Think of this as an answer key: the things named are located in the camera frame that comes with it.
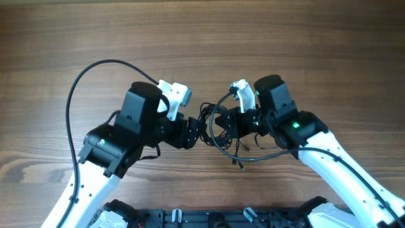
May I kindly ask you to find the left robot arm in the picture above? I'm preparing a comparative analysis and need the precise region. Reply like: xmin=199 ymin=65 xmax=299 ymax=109
xmin=43 ymin=80 xmax=205 ymax=227

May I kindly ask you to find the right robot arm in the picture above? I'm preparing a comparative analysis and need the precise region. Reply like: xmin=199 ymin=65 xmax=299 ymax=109
xmin=209 ymin=75 xmax=404 ymax=227

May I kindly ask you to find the right camera black cable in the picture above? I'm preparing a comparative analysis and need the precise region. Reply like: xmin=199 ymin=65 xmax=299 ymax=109
xmin=209 ymin=87 xmax=405 ymax=228

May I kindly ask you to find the camera black cable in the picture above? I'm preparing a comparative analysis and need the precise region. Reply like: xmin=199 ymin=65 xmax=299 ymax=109
xmin=55 ymin=59 xmax=161 ymax=228
xmin=209 ymin=87 xmax=405 ymax=228

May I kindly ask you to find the left camera black cable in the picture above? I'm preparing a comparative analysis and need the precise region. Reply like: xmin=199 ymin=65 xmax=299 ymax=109
xmin=55 ymin=59 xmax=161 ymax=228

